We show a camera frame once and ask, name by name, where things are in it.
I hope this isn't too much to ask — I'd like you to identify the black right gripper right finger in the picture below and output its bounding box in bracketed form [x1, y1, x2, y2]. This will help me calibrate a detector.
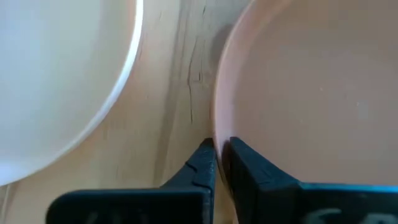
[224, 136, 398, 224]

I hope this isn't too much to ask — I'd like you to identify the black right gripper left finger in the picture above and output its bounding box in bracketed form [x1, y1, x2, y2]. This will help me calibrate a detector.
[45, 138, 218, 224]

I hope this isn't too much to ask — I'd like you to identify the peach plate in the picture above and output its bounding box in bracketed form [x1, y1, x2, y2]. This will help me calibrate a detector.
[0, 0, 144, 187]

